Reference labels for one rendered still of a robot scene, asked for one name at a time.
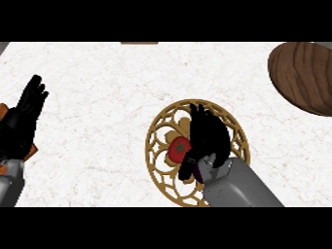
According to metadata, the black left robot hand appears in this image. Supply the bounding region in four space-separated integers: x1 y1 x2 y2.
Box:
0 74 50 164

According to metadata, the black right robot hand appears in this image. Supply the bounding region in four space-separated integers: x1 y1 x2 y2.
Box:
177 102 233 183

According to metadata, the red tomato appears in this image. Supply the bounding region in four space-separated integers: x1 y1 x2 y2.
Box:
167 135 193 164

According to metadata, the gold lattice round placemat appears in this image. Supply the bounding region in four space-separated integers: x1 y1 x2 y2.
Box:
143 98 251 208

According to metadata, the brown wooden bowl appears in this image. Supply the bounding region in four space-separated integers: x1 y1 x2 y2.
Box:
266 42 332 119

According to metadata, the tan flat strip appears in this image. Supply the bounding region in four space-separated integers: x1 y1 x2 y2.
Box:
120 41 160 46

